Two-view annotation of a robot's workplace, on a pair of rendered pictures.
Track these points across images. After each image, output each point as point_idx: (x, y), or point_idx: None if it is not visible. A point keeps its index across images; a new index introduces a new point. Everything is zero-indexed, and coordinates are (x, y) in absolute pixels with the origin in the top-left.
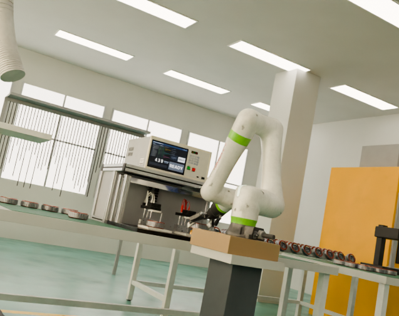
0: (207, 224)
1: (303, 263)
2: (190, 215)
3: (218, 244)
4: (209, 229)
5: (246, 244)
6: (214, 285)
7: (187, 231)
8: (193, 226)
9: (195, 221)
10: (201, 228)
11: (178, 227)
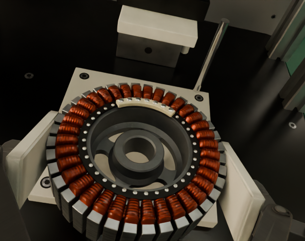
0: (230, 164)
1: None
2: (153, 2)
3: None
4: None
5: None
6: None
7: (184, 51)
8: (51, 187)
9: (218, 27)
10: (119, 238)
11: (127, 34)
